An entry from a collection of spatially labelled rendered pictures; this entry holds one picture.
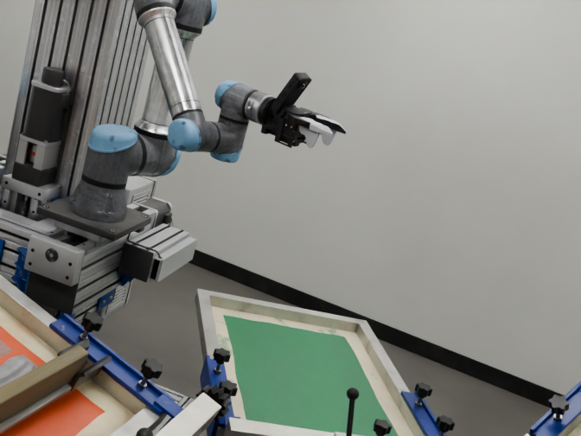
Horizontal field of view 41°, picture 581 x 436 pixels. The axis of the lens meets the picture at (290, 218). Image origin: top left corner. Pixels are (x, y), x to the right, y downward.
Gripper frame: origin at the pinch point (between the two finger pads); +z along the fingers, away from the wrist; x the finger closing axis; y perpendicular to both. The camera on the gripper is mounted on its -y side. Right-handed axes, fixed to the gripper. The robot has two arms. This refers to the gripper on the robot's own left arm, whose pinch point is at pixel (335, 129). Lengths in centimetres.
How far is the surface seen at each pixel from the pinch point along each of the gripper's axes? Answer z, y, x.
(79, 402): -6, 53, 59
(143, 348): -162, 184, -107
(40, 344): -22, 49, 57
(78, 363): -5, 43, 60
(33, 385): -1, 40, 73
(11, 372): -15, 48, 68
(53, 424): -2, 52, 67
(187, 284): -219, 196, -194
